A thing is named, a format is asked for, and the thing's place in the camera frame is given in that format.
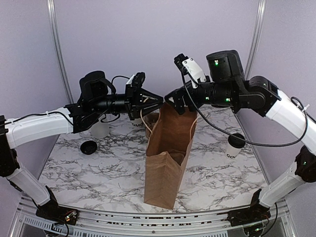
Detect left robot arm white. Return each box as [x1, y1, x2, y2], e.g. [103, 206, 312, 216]
[0, 71, 163, 220]

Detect white paper coffee cup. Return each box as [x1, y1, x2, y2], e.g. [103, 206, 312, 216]
[224, 143, 243, 159]

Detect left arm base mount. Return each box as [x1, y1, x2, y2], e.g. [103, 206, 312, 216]
[34, 186, 79, 225]

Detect brown cardboard cup carrier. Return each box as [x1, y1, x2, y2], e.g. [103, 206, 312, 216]
[170, 153, 185, 165]

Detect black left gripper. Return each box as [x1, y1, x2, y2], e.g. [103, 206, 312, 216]
[91, 83, 163, 120]

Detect white ribbed canister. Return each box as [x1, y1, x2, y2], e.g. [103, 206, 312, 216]
[90, 118, 110, 139]

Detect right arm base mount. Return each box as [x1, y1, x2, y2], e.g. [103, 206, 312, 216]
[227, 189, 271, 227]

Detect aluminium frame post right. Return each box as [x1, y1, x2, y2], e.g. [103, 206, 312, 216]
[245, 0, 267, 80]

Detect black lid stack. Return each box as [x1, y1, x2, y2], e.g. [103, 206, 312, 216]
[80, 141, 97, 155]

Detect brown paper bag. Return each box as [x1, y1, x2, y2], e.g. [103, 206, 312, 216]
[144, 103, 198, 209]

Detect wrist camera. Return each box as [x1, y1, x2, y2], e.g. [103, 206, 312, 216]
[125, 72, 145, 87]
[174, 53, 207, 89]

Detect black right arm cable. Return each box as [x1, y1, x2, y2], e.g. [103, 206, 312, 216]
[181, 66, 312, 146]

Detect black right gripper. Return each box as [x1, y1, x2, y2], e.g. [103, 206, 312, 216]
[165, 75, 240, 114]

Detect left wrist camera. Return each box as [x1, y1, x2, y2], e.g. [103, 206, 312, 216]
[125, 72, 145, 87]

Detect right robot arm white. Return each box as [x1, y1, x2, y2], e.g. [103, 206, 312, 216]
[165, 50, 316, 221]

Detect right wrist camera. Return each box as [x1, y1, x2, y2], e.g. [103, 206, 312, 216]
[174, 53, 207, 89]

